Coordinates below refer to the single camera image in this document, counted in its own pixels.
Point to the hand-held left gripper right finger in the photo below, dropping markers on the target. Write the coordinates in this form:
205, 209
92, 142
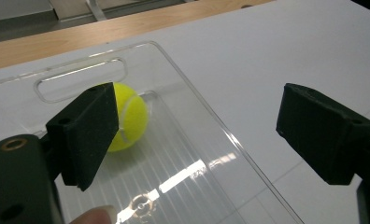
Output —
323, 130

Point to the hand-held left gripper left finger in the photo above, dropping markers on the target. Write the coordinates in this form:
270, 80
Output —
86, 133

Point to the yellow tennis ball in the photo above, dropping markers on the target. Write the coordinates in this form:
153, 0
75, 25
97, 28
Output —
133, 121

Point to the clear plastic tray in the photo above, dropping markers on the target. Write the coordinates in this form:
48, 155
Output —
180, 149

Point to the wooden table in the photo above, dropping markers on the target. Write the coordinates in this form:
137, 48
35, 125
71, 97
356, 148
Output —
80, 34

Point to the grey metal stand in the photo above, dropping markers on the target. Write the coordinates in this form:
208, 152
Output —
96, 9

